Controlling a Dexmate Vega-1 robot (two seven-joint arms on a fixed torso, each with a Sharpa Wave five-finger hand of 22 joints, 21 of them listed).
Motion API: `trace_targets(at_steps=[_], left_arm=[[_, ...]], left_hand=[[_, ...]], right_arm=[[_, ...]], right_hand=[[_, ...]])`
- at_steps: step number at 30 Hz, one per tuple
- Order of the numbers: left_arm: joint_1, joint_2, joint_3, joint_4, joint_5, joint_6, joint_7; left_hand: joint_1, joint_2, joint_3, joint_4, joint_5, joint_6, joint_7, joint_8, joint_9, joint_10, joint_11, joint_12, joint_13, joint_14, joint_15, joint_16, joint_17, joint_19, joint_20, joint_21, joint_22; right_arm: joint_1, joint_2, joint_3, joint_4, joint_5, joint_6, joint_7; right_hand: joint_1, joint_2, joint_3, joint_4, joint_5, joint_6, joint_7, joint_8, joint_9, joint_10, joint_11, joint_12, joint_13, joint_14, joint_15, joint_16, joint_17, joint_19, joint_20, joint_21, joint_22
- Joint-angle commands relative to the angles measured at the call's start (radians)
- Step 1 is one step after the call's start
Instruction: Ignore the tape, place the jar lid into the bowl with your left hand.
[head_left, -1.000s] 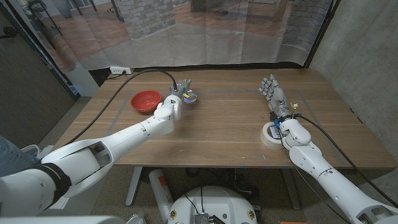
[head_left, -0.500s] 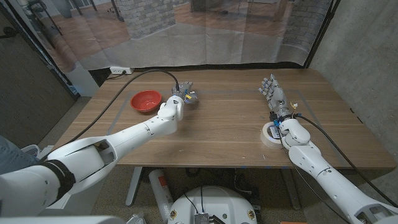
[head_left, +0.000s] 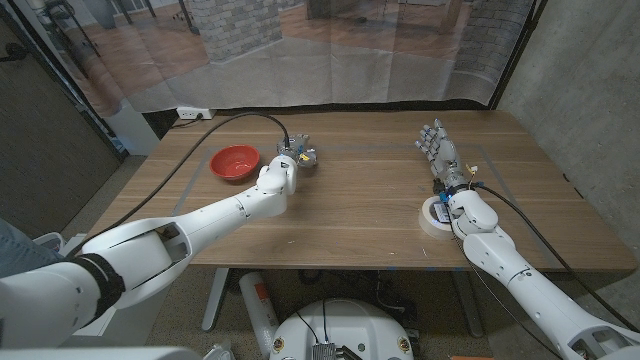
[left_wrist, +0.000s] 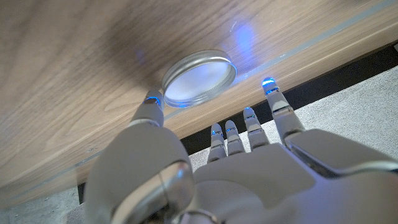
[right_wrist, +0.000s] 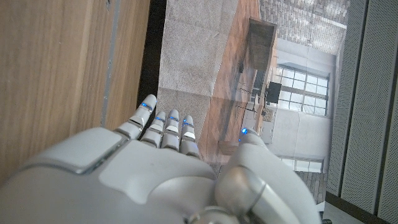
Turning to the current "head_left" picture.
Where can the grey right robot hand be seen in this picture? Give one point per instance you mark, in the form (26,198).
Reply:
(445,157)

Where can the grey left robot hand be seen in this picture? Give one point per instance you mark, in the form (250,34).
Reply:
(295,146)

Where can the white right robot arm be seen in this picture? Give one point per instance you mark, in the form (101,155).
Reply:
(530,290)

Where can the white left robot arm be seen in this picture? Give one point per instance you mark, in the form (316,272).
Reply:
(210,220)

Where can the red bowl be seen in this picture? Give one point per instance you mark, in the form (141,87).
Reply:
(234,162)

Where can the beige masking tape roll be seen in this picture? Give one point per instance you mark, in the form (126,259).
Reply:
(427,223)

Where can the printed room scene backdrop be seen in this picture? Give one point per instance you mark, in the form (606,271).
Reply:
(320,60)

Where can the white power strip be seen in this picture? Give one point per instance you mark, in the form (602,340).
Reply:
(192,113)

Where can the black backdrop stand pole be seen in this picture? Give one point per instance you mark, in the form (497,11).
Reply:
(515,55)
(65,80)

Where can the grey table leg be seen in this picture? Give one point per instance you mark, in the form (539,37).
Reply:
(470,305)
(215,300)

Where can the white cabinet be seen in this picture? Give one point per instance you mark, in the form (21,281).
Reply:
(130,132)

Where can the white cylinder with orange label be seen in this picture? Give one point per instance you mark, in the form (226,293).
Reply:
(260,310)

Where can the white robot torso base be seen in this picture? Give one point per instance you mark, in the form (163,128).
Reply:
(345,325)

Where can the grey electronics module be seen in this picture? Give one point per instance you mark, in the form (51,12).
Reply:
(324,351)

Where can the dark brown door panel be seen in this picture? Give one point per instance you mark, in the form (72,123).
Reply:
(45,150)

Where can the person's leg in jeans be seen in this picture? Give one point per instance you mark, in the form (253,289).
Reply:
(25,250)

